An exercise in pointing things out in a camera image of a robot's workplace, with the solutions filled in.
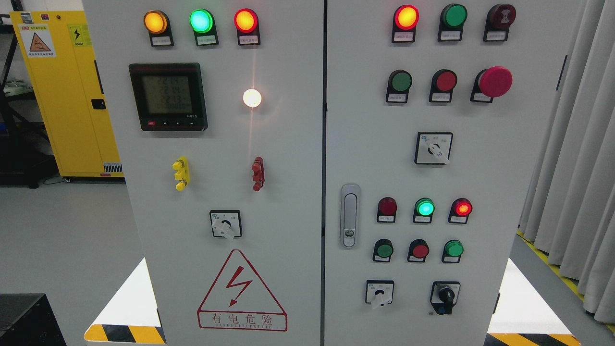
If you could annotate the lower green start button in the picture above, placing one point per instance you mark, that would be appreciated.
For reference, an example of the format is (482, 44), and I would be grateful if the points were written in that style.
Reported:
(383, 250)

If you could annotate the upper green push button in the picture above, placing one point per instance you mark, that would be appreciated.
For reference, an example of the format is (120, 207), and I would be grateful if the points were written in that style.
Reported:
(398, 85)

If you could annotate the lower red stop button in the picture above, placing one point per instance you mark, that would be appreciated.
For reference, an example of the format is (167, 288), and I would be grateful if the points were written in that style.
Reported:
(418, 251)

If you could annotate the upper red push button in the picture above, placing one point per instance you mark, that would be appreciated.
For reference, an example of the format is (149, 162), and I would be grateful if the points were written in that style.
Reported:
(442, 86)

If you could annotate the lower right green button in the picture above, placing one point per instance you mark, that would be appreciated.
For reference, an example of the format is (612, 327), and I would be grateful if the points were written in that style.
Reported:
(452, 251)

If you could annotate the red emergency stop mushroom button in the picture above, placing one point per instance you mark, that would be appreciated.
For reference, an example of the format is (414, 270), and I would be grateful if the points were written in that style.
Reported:
(491, 83)

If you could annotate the red terminal connector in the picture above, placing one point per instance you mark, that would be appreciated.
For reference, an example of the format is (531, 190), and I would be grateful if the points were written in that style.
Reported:
(258, 173)

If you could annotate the lower left red indicator lamp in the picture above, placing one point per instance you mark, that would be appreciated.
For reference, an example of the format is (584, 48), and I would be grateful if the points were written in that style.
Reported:
(386, 210)

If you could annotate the red indicator lamp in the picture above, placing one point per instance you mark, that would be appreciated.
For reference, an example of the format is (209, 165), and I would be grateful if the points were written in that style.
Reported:
(404, 24)
(460, 210)
(247, 26)
(386, 210)

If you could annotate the white lit indicator lamp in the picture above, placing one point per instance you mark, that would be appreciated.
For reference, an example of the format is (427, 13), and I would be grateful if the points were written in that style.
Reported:
(252, 98)

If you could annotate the left grey cabinet door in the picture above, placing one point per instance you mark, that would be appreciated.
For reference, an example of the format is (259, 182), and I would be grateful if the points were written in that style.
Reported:
(281, 222)

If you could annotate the grey cabinet door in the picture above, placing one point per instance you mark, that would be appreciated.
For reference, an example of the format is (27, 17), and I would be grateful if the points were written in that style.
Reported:
(372, 143)
(281, 222)

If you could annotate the lower green indicator lamp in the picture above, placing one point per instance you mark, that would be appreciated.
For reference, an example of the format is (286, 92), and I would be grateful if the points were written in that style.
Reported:
(423, 211)

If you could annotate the green indicator lamp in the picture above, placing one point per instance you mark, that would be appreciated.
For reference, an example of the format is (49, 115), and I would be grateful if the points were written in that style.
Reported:
(423, 211)
(451, 25)
(204, 27)

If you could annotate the yellow terminal connector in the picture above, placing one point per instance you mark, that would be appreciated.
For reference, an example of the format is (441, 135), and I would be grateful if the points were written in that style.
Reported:
(182, 174)

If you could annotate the right grey cabinet door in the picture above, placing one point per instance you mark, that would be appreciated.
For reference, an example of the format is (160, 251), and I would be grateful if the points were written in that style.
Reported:
(372, 143)

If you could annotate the red electric danger warning sticker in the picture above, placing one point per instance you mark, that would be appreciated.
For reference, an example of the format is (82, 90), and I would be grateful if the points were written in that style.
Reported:
(239, 299)

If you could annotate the lower right red indicator lamp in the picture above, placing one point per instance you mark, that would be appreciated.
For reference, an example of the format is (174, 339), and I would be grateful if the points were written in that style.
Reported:
(460, 210)

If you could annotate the black digital power meter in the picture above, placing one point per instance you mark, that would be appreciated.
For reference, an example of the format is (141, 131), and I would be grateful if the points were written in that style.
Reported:
(169, 96)

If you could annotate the red indicator lamp top left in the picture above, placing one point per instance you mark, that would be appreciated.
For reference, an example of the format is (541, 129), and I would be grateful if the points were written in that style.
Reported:
(247, 26)

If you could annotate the green indicator lamp top left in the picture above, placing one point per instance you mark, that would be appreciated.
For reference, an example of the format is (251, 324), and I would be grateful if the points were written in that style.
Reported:
(204, 27)

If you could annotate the red indicator lamp top right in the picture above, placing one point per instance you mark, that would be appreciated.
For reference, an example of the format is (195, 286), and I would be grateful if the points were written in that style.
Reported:
(404, 24)

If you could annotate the amber indicator lamp top left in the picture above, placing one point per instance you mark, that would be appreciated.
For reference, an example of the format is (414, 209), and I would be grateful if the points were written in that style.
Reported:
(159, 28)

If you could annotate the green indicator lamp top right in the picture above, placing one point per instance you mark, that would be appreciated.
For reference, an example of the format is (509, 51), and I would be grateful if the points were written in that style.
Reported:
(451, 25)

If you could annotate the grey curtain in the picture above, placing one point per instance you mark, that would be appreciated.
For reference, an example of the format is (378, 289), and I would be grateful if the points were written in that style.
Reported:
(569, 210)

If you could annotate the yellow safety cabinet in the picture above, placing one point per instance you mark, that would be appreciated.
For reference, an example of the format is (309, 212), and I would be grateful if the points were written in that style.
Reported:
(60, 59)

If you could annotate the black box bottom left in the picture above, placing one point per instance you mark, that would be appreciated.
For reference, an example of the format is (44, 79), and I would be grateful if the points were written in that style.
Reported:
(28, 320)

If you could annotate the silver door handle lock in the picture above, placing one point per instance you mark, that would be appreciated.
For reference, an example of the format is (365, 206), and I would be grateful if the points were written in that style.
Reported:
(350, 194)

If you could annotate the left door rotary selector switch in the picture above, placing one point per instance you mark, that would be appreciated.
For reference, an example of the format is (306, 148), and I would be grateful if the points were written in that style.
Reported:
(226, 224)

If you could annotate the upper right rotary selector switch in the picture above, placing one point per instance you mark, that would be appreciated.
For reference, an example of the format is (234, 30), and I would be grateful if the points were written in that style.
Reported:
(433, 148)

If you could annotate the lower white rotary selector switch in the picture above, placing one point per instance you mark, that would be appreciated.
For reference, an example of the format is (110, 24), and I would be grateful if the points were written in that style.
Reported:
(379, 293)

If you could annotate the black key selector switch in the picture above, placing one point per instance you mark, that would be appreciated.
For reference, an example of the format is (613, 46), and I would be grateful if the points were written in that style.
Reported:
(444, 296)

